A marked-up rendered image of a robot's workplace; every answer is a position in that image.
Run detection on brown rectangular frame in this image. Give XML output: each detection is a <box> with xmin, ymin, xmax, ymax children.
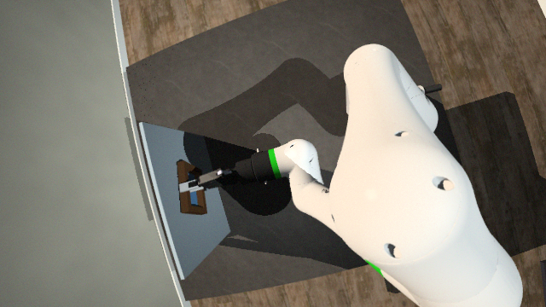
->
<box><xmin>177</xmin><ymin>161</ymin><xmax>207</xmax><ymax>215</ymax></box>

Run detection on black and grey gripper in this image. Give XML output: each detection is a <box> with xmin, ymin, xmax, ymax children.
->
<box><xmin>179</xmin><ymin>158</ymin><xmax>257</xmax><ymax>193</ymax></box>

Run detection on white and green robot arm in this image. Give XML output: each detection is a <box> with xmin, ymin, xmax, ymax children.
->
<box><xmin>251</xmin><ymin>44</ymin><xmax>523</xmax><ymax>307</ymax></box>

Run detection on light blue flat board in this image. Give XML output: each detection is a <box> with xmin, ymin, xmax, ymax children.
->
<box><xmin>139</xmin><ymin>122</ymin><xmax>230</xmax><ymax>280</ymax></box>

